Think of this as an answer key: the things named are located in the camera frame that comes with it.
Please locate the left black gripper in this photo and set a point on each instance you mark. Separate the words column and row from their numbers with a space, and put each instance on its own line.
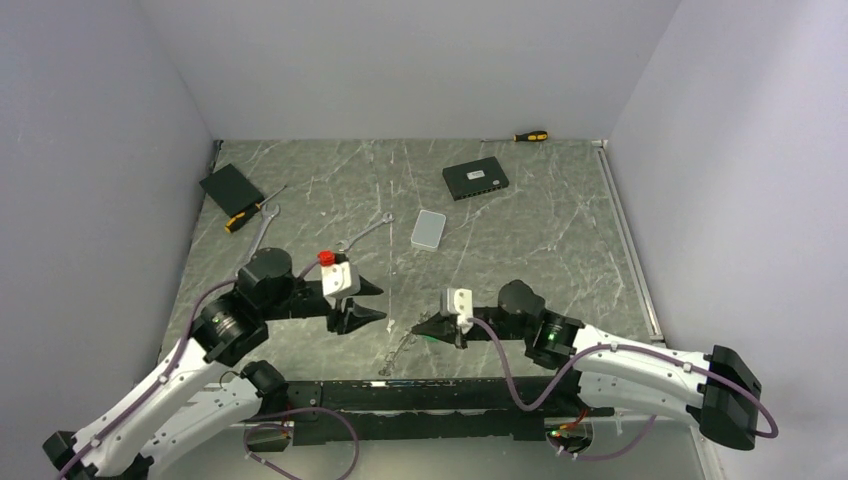
column 355, row 315

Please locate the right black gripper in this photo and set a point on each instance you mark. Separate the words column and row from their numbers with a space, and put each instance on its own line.
column 442, row 329

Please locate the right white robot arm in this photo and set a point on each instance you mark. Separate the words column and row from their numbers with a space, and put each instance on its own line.
column 715, row 392

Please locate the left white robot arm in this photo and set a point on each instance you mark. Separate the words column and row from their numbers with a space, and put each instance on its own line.
column 159, row 420

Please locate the small silver wrench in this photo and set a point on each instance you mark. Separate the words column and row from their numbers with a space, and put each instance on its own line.
column 346, row 244

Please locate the grey plastic box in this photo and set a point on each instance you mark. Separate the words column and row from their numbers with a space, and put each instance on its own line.
column 428, row 230

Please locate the large silver wrench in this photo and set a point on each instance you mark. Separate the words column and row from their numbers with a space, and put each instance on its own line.
column 268, row 214

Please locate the yellow black screwdriver near box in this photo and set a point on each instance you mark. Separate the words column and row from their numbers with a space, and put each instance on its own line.
column 241, row 218

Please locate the black flat box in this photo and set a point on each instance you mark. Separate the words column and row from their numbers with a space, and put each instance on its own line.
column 231, row 190

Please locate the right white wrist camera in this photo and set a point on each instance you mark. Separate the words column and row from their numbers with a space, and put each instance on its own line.
column 457, row 303

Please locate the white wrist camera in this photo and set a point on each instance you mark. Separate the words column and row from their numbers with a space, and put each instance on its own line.
column 340, row 281
column 457, row 303

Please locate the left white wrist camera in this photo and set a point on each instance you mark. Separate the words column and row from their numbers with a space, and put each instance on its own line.
column 340, row 281

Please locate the black network switch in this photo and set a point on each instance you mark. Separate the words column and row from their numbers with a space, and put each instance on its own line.
column 475, row 178

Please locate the yellow black screwdriver at wall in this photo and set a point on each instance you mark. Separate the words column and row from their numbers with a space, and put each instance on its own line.
column 536, row 136

